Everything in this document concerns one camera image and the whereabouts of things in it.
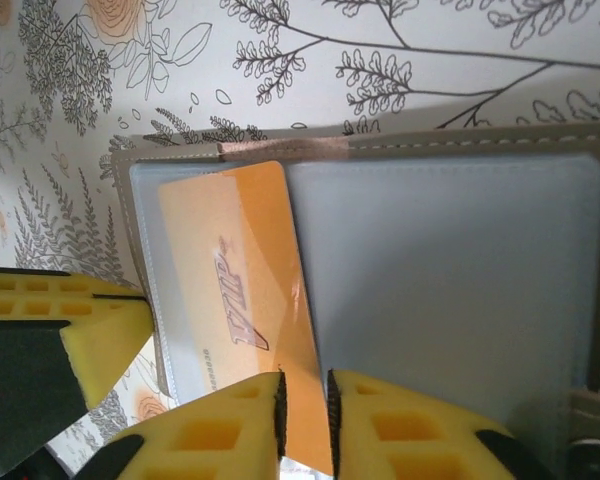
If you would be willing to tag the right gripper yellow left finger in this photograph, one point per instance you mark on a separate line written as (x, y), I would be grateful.
(205, 435)

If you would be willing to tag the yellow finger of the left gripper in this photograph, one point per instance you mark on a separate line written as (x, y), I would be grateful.
(105, 290)
(110, 340)

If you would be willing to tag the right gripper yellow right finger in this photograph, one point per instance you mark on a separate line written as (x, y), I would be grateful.
(405, 440)

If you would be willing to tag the orange VIP card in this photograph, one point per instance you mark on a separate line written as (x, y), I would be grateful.
(260, 240)

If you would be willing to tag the taupe leather card holder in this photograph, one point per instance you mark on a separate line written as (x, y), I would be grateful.
(455, 275)

